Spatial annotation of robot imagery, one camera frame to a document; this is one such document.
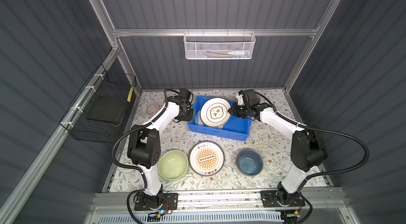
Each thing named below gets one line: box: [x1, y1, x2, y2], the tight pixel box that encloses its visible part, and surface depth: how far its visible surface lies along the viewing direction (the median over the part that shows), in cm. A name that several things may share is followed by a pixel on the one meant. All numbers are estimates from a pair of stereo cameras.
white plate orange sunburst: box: [188, 140, 225, 177], surface depth 88 cm
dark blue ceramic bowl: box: [235, 148, 264, 177], surface depth 86 cm
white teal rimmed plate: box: [199, 97, 232, 128], surface depth 96 cm
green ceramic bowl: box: [157, 149, 189, 182], surface depth 85 cm
